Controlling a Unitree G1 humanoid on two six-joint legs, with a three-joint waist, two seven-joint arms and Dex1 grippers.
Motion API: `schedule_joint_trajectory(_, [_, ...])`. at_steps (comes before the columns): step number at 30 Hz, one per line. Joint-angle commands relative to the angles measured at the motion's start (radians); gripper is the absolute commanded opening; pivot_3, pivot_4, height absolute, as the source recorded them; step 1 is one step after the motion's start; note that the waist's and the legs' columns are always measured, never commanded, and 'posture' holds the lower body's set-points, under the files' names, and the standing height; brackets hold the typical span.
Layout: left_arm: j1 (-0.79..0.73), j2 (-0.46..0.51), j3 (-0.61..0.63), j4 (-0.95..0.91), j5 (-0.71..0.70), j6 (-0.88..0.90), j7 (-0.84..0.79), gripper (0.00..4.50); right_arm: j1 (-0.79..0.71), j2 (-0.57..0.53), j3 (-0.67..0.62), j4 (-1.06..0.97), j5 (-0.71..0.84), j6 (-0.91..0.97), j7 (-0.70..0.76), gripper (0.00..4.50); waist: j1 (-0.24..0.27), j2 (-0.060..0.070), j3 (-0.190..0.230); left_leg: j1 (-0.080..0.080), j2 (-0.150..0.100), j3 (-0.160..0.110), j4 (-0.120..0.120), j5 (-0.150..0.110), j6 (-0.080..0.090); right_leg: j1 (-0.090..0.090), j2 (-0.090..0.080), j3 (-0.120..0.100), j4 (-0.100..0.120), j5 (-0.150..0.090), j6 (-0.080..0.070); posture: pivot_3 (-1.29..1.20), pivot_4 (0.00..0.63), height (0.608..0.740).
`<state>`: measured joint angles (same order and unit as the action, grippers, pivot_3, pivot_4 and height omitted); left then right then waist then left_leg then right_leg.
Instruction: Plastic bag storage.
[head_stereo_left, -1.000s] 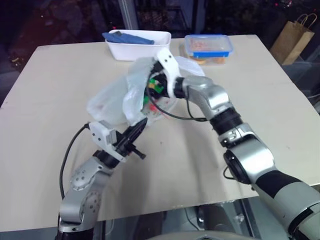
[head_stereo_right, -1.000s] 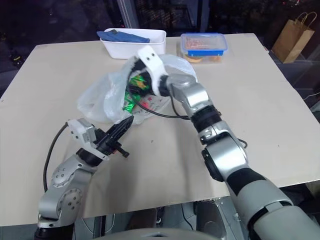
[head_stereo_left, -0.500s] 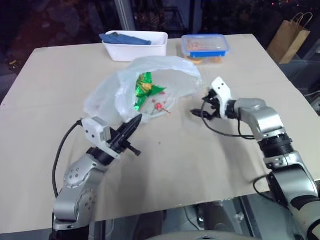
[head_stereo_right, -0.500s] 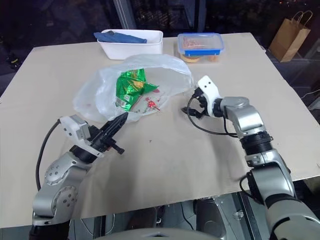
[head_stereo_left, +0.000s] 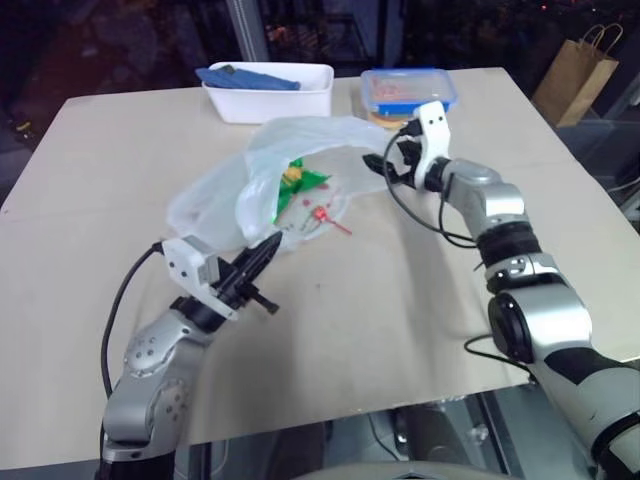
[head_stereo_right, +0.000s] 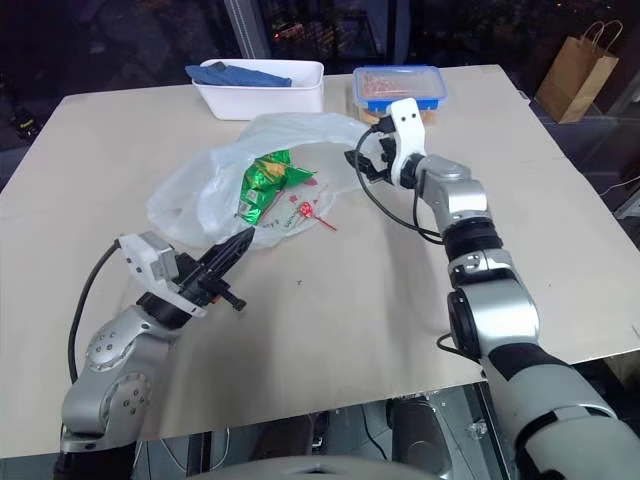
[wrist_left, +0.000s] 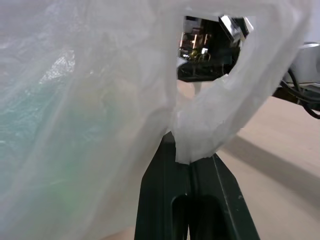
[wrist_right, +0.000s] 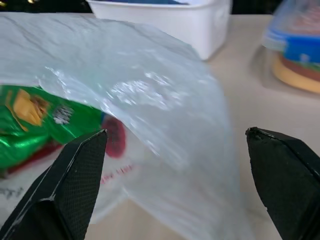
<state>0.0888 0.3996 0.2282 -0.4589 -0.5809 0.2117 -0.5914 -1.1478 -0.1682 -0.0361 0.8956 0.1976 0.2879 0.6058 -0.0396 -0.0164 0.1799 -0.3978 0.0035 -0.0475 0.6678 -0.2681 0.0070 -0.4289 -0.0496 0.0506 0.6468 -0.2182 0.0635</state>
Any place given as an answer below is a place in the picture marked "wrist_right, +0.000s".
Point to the green snack packet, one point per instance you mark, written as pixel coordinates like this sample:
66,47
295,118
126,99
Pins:
37,125

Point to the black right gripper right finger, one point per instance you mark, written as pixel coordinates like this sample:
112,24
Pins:
285,175

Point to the translucent white plastic bag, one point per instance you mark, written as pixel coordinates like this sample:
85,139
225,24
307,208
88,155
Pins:
140,100

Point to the blue packaged snack in wrapper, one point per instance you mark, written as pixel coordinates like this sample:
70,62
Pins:
292,47

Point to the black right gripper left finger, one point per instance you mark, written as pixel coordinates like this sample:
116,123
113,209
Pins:
72,180

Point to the white plastic storage bin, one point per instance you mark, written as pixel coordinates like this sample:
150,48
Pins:
175,25

